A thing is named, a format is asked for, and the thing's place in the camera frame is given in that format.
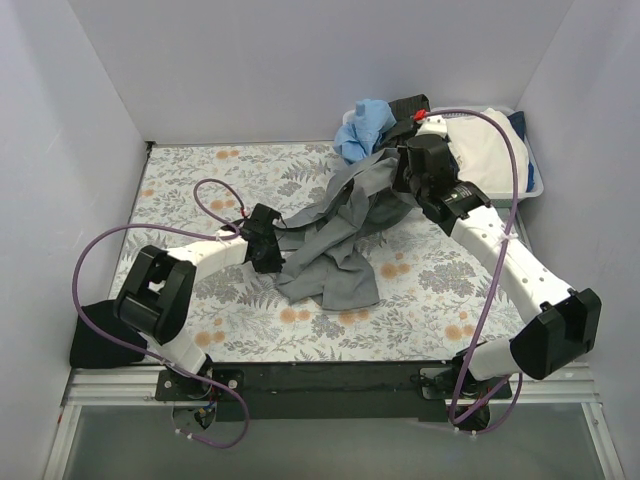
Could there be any black folded shirt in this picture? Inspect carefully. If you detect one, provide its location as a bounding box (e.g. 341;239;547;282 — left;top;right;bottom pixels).
69;300;148;369

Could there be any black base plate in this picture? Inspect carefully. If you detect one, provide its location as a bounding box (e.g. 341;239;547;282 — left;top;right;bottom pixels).
154;363;514;424

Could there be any light blue shirt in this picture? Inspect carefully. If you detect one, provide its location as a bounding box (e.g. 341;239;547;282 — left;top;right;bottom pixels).
333;98;397;167

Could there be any purple cable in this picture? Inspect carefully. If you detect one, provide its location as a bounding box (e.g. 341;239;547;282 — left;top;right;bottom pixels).
72;178;251;449
448;108;525;437

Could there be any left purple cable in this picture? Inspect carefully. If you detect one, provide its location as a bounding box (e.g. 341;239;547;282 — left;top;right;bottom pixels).
72;178;251;449

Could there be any cream white folded shirt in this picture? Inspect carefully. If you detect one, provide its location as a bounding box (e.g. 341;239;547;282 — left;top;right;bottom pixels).
446;108;529;198

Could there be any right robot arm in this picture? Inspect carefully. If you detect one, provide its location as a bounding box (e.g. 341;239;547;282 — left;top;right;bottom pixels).
394;133;602;398

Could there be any floral table cloth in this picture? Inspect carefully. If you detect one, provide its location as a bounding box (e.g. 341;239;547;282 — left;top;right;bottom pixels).
115;143;522;362

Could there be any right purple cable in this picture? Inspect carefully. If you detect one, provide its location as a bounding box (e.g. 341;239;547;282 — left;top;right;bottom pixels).
448;108;525;437

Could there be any right white plastic basket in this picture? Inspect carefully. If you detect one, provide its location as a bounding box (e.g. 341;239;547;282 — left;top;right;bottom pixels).
437;106;544;208

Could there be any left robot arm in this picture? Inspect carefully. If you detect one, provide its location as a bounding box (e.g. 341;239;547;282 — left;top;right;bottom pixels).
113;204;284;400

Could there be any dark striped shirt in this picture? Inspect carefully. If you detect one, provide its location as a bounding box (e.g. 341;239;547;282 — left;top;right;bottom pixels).
374;94;430;152

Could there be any navy blue folded garment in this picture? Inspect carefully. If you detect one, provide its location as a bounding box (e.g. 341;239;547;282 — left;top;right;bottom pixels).
507;111;535;193

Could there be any grey long sleeve shirt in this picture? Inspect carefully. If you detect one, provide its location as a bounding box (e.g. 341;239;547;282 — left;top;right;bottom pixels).
276;149;416;311

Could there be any aluminium frame rail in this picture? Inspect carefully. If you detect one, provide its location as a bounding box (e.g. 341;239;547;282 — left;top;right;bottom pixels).
62;363;601;406

